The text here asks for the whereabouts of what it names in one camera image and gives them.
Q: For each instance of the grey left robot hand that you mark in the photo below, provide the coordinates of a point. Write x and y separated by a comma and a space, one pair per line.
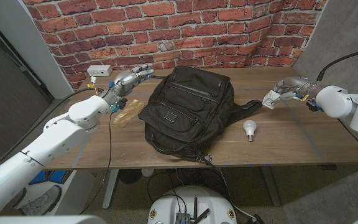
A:
126, 82

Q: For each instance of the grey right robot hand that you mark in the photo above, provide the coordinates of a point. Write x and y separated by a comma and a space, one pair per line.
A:
294, 85

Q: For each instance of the small silver package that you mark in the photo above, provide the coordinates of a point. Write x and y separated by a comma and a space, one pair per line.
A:
270, 100

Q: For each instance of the black backpack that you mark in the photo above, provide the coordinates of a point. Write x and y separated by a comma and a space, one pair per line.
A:
191, 112

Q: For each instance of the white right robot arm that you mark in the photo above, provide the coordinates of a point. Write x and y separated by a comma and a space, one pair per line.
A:
346, 105

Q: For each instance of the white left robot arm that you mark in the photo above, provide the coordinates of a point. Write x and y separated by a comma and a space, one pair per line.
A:
42, 149

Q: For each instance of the white light bulb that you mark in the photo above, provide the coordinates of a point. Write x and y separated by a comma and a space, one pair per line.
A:
250, 127

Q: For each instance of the white power strip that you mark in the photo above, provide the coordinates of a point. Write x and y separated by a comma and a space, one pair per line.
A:
99, 70

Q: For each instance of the red brick print backdrop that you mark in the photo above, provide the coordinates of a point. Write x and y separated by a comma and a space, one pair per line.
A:
197, 31

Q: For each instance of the black round floor object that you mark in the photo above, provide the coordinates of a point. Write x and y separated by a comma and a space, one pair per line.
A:
130, 176

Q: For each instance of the grey table leg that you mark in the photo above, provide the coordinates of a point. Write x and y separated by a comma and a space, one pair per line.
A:
271, 186

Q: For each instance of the white table leg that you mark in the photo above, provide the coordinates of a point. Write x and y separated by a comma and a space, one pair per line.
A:
110, 189

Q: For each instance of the blue foot pad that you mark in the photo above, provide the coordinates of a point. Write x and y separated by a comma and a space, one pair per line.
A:
38, 177
59, 176

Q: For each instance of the dark grey door panel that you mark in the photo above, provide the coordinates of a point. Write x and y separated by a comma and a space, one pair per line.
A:
5, 77

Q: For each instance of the white robot torso base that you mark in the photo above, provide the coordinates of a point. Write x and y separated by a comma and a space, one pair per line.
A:
191, 199

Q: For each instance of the black straight antenna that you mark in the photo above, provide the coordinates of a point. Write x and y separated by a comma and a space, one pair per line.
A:
195, 208

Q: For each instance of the small grey computer box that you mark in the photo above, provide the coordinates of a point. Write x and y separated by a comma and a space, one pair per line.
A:
182, 218

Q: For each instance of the grey sneaker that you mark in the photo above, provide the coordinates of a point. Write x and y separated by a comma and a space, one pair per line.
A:
40, 202

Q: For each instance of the black tilted antenna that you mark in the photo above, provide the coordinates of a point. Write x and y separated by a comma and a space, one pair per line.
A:
203, 215

